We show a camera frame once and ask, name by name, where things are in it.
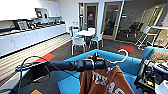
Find blue corner sofa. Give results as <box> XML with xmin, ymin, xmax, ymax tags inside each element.
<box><xmin>53</xmin><ymin>46</ymin><xmax>168</xmax><ymax>94</ymax></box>

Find white chair blue seat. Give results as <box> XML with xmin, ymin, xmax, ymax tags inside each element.
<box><xmin>89</xmin><ymin>32</ymin><xmax>105</xmax><ymax>50</ymax></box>

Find white easel stand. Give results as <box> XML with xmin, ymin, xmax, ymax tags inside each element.
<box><xmin>134</xmin><ymin>25</ymin><xmax>168</xmax><ymax>50</ymax></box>

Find white clothes hanger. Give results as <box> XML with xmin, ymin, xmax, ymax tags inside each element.
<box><xmin>108</xmin><ymin>49</ymin><xmax>129</xmax><ymax>69</ymax></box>

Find black office chair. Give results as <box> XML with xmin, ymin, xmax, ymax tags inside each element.
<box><xmin>128</xmin><ymin>21</ymin><xmax>141</xmax><ymax>38</ymax></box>

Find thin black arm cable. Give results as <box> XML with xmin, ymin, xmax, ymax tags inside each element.
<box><xmin>16</xmin><ymin>54</ymin><xmax>84</xmax><ymax>94</ymax></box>

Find white round table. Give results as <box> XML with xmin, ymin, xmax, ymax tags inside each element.
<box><xmin>74</xmin><ymin>29</ymin><xmax>98</xmax><ymax>38</ymax></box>

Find black framed counter appliance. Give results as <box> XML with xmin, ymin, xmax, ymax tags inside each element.
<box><xmin>16</xmin><ymin>20</ymin><xmax>30</xmax><ymax>31</ymax></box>

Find white kitchen counter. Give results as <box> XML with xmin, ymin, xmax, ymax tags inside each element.
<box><xmin>0</xmin><ymin>23</ymin><xmax>68</xmax><ymax>58</ymax></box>

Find black equipment cart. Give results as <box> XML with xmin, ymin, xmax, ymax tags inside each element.
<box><xmin>134</xmin><ymin>58</ymin><xmax>168</xmax><ymax>94</ymax></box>

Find white upper cabinets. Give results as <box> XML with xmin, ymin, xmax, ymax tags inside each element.
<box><xmin>0</xmin><ymin>0</ymin><xmax>63</xmax><ymax>22</ymax></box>

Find orange printed hoodie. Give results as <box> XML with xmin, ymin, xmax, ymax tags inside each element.
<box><xmin>78</xmin><ymin>56</ymin><xmax>136</xmax><ymax>94</ymax></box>

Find patterned cushion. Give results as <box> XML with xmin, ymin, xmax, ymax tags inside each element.
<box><xmin>149</xmin><ymin>49</ymin><xmax>168</xmax><ymax>63</ymax></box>

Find wooden glass door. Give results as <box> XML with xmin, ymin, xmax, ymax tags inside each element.
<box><xmin>83</xmin><ymin>3</ymin><xmax>100</xmax><ymax>33</ymax></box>
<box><xmin>101</xmin><ymin>1</ymin><xmax>124</xmax><ymax>42</ymax></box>

